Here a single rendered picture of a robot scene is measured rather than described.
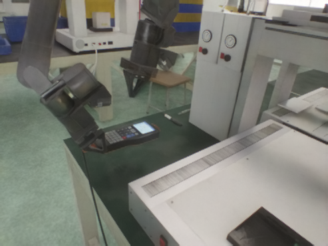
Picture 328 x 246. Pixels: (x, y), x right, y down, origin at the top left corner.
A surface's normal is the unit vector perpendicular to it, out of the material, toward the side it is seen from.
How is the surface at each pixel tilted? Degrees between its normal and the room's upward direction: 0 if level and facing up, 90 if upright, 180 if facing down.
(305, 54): 90
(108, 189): 0
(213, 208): 0
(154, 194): 0
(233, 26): 90
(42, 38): 65
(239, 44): 90
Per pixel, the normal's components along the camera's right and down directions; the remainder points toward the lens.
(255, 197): 0.06, -0.87
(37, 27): 0.41, 0.11
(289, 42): -0.79, 0.25
